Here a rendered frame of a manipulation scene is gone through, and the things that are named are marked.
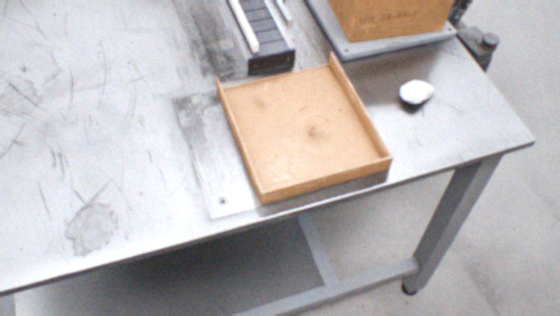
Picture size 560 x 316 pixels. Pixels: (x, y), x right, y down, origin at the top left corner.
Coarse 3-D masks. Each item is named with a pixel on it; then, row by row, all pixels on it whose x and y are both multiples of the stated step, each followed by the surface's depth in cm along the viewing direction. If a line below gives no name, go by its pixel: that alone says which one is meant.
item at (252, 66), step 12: (216, 0) 134; (264, 0) 129; (228, 12) 125; (228, 24) 126; (240, 36) 121; (288, 36) 121; (240, 48) 120; (252, 60) 117; (264, 60) 118; (276, 60) 119; (288, 60) 120; (252, 72) 120
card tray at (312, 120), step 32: (224, 96) 111; (256, 96) 116; (288, 96) 116; (320, 96) 117; (352, 96) 114; (256, 128) 111; (288, 128) 111; (320, 128) 111; (352, 128) 112; (256, 160) 106; (288, 160) 106; (320, 160) 106; (352, 160) 107; (384, 160) 103; (256, 192) 102; (288, 192) 100
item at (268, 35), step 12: (228, 0) 128; (240, 0) 128; (252, 0) 128; (252, 12) 125; (264, 12) 125; (252, 24) 123; (264, 24) 123; (276, 24) 123; (264, 36) 121; (276, 36) 121; (264, 48) 118; (276, 48) 118; (288, 48) 118
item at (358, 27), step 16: (336, 0) 127; (352, 0) 117; (368, 0) 115; (384, 0) 116; (400, 0) 117; (416, 0) 119; (432, 0) 120; (448, 0) 121; (336, 16) 129; (352, 16) 119; (368, 16) 119; (384, 16) 120; (400, 16) 121; (416, 16) 122; (432, 16) 124; (352, 32) 122; (368, 32) 123; (384, 32) 124; (400, 32) 125; (416, 32) 127
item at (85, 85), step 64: (0, 0) 134; (64, 0) 135; (128, 0) 135; (192, 0) 135; (0, 64) 120; (64, 64) 121; (128, 64) 121; (192, 64) 122; (320, 64) 123; (384, 64) 124; (448, 64) 125; (0, 128) 109; (64, 128) 110; (128, 128) 110; (192, 128) 111; (384, 128) 112; (448, 128) 113; (512, 128) 114; (0, 192) 100; (64, 192) 101; (128, 192) 101; (192, 192) 102; (320, 192) 103; (0, 256) 92; (64, 256) 93; (128, 256) 93
